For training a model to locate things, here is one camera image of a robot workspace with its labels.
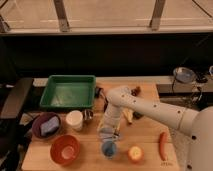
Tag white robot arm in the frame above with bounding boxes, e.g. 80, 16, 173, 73
102, 86, 213, 171

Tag orange sausage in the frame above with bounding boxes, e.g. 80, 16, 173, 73
159, 132, 167, 161

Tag small metal clip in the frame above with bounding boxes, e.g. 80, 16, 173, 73
113, 131, 120, 140

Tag blue cup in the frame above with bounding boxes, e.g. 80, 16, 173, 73
101, 141, 117, 158

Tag black rectangular block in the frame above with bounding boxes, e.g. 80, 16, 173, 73
133, 112, 144, 120

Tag green plastic tray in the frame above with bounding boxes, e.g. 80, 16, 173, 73
40, 75, 96, 110

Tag orange bowl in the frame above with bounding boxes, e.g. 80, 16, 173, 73
50, 135, 80, 166

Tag metal bowl on shelf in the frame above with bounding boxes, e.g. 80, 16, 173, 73
173, 67, 196, 84

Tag yellow banana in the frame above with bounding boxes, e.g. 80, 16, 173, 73
123, 108, 133, 124

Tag black handled utensil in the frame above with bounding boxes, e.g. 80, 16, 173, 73
95, 87, 108, 110

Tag white cup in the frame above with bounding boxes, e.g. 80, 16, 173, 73
65, 110, 83, 131

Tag blue sponge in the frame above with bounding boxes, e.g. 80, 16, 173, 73
40, 122, 59, 136

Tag small metal cup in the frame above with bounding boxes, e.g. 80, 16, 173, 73
83, 109, 93, 121

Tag dark red grapes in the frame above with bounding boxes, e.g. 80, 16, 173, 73
131, 86, 141, 96

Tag purple bowl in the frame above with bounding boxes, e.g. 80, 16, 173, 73
32, 112, 61, 139

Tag red yellow apple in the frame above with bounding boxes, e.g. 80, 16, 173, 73
128, 146, 143, 163

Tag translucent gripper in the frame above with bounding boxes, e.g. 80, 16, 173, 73
98, 118, 120, 134

